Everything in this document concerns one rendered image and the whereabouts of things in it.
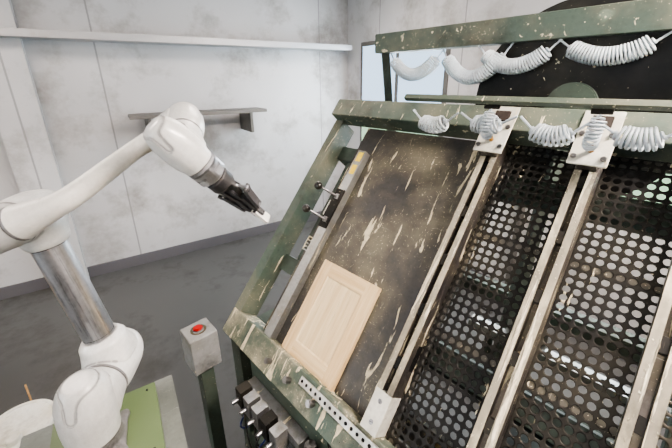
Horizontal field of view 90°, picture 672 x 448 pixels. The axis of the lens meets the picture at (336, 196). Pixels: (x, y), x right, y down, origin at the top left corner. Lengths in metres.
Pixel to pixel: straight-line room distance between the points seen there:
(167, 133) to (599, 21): 1.48
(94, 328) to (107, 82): 2.93
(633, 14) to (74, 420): 2.20
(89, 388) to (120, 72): 3.17
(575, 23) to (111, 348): 2.05
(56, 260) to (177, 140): 0.64
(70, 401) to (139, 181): 3.03
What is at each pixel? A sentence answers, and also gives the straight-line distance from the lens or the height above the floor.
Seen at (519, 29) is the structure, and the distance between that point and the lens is 1.72.
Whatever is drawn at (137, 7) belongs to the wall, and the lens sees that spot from 4.13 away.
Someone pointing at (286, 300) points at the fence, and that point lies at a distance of 1.58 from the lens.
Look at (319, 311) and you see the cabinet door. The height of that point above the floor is 1.05.
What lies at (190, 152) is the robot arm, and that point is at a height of 1.79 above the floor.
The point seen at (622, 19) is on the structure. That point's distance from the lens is 1.64.
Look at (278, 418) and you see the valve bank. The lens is 1.56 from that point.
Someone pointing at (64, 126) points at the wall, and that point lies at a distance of 4.10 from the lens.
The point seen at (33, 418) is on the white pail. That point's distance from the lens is 2.54.
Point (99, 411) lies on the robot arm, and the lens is 1.43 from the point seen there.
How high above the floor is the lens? 1.96
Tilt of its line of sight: 19 degrees down
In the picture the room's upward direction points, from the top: 1 degrees counter-clockwise
